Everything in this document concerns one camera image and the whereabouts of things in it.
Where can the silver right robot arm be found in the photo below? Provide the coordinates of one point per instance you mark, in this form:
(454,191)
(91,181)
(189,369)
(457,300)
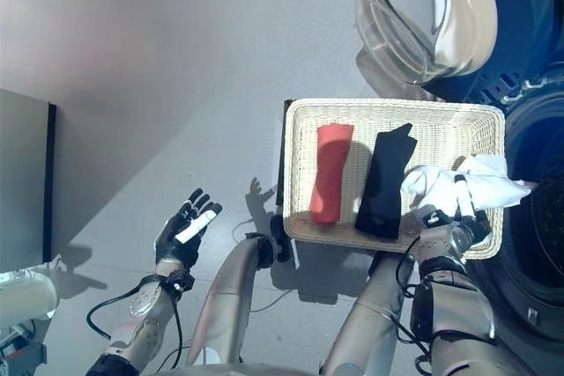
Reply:
(449,305)

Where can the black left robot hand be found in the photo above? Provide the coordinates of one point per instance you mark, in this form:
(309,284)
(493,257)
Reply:
(174,239)

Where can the dark grey washing machine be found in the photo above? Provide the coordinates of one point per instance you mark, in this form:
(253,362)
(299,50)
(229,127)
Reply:
(542,239)

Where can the round glass washer door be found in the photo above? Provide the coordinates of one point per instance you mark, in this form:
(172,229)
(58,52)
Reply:
(520,19)

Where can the grey equipment base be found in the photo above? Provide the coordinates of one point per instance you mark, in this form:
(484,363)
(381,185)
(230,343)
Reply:
(17,347)

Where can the grey robot torso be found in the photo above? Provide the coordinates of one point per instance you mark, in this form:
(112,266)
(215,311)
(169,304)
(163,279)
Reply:
(229,370)

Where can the white cloth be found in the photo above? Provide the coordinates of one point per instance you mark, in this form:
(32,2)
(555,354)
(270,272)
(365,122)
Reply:
(489,191)

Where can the white rounded device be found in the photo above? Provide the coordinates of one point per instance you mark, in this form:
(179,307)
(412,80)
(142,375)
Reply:
(26,297)

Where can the silver left robot leg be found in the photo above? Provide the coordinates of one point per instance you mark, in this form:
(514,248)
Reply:
(229,288)

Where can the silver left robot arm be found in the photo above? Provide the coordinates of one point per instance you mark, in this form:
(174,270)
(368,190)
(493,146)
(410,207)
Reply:
(145,305)

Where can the silver robot leg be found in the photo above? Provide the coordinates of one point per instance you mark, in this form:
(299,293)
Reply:
(374,305)
(229,288)

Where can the grey cabinet with black edge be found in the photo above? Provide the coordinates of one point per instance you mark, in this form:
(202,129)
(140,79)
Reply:
(22,173)

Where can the silver right robot leg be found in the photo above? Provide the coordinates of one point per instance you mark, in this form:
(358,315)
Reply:
(374,305)

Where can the white wicker tray basket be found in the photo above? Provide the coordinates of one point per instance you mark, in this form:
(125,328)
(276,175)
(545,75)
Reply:
(440,142)

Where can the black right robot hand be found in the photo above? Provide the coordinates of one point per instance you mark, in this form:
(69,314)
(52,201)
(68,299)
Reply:
(480,228)

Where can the red cloth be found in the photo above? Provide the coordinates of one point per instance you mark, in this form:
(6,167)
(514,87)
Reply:
(330,173)

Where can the black cloth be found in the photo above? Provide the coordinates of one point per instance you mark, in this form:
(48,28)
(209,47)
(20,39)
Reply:
(383,182)

